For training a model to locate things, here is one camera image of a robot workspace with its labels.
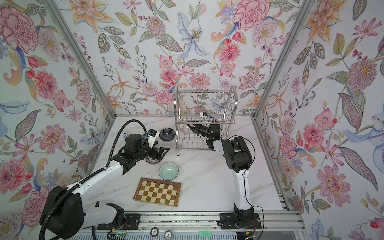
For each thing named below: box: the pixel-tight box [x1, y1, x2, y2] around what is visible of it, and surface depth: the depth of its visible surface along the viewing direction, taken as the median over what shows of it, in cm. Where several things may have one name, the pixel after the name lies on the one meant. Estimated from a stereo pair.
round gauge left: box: [150, 227, 159, 237], surface depth 73 cm
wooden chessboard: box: [133, 177, 182, 208], surface depth 82 cm
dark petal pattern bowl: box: [159, 127, 176, 142], surface depth 108 cm
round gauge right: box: [164, 230, 173, 240], surface depth 68 cm
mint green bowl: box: [158, 161, 179, 181], surface depth 91 cm
